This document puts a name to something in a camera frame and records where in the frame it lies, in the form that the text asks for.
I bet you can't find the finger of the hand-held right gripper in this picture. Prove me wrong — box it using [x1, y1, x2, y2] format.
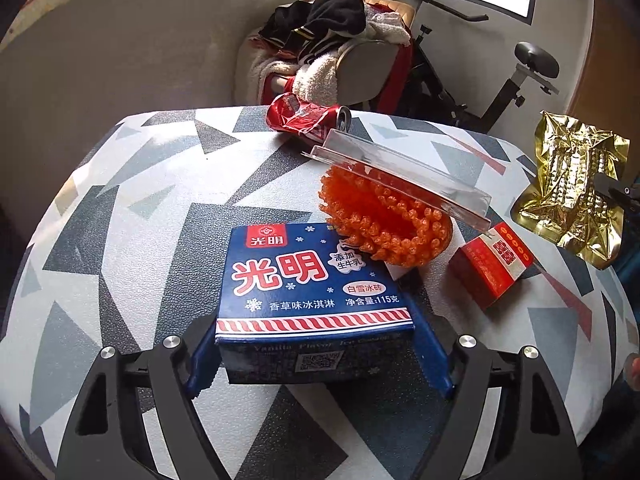
[592, 172, 640, 211]

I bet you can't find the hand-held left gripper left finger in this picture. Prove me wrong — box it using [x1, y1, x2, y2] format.
[55, 317, 223, 480]

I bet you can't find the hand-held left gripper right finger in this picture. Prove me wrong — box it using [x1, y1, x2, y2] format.
[407, 305, 586, 480]

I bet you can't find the gold foil wrapper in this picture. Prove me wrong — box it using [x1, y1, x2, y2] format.
[511, 110, 631, 270]

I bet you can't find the blue ice cream box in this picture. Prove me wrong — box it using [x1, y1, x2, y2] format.
[215, 221, 416, 385]

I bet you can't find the small red box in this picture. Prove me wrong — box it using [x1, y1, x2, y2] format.
[446, 221, 536, 310]

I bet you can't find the wooden cabinet panel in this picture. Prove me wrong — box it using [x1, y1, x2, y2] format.
[565, 0, 640, 146]

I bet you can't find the orange spiky brush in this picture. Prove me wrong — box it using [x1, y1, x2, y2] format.
[316, 162, 453, 267]

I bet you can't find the black exercise bike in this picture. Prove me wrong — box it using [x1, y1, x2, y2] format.
[372, 0, 561, 133]

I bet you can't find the clear plastic box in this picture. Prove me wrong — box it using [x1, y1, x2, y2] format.
[301, 128, 491, 233]

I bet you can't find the red garment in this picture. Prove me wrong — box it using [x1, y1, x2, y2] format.
[385, 35, 416, 111]

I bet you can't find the crushed red can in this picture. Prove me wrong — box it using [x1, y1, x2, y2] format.
[265, 92, 353, 143]

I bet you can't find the beige chair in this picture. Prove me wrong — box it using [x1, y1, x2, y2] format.
[235, 0, 418, 111]

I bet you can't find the white fleece garment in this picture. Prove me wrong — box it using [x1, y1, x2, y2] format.
[245, 7, 411, 106]

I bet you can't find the black jacket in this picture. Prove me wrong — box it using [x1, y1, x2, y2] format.
[258, 0, 368, 63]

